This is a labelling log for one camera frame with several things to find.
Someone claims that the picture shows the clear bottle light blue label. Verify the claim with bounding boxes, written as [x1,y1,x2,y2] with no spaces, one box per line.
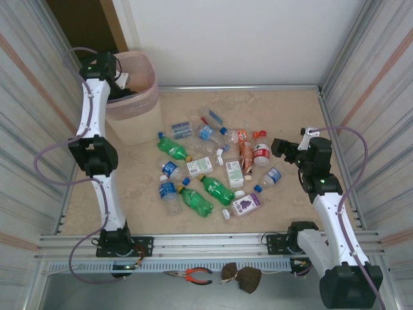
[195,124,231,152]

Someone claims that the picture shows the blue label water bottle white cap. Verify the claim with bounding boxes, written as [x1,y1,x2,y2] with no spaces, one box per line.
[157,174,183,217]

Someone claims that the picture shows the brown wooden door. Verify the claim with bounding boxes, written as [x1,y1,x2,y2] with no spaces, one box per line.
[98,0,130,53]

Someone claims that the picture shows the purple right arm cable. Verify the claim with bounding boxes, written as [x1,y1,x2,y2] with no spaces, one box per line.
[314,125,388,310]

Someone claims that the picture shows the red label bottle red cap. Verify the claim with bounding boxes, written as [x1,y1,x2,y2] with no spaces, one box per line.
[253,130,271,168]

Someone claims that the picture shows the brown tea bottle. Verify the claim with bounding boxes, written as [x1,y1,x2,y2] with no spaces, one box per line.
[238,141,255,181]

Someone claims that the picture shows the white slotted cable duct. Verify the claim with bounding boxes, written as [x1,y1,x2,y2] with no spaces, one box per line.
[45,258,293,274]

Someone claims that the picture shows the pink bin liner bag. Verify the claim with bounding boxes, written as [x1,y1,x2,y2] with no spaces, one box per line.
[105,50,159,122]

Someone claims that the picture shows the orange soda bottle orange cap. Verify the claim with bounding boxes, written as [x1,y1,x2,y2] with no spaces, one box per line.
[225,128,261,145]

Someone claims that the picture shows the brown cloth bundle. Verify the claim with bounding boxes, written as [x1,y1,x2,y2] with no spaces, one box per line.
[221,262,263,295]

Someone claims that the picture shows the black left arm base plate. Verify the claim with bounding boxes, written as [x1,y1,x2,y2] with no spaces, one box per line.
[96,236,154,258]

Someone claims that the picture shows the orange handled pliers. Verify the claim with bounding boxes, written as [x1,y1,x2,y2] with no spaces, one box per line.
[163,267,214,285]

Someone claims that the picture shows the aluminium mounting rail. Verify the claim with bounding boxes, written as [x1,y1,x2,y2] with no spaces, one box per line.
[34,231,387,261]

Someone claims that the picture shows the green soda bottle yellow cap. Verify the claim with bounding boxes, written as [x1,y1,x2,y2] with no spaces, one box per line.
[157,137,194,162]
[197,174,236,207]
[176,185,214,220]

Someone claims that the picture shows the beige plastic waste bin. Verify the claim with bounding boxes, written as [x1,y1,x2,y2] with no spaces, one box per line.
[105,50,163,147]

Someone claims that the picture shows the white green label bottle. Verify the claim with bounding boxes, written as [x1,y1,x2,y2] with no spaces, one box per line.
[186,156,225,178]
[225,157,246,199]

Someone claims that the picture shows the purple grape juice bottle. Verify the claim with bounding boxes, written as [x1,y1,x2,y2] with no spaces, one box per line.
[221,192,261,221]

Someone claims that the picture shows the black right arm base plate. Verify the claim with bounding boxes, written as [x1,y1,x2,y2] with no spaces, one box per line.
[261,232,293,256]

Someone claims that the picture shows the clear bottle red blue label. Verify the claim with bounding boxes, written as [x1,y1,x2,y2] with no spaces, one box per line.
[197,108,229,136]

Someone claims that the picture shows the crushed clear bottle white cap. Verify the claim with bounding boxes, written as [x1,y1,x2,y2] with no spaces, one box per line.
[188,137,225,156]

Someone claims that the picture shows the clear bottle navy label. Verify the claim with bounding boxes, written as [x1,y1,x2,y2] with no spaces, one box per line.
[157,119,196,142]

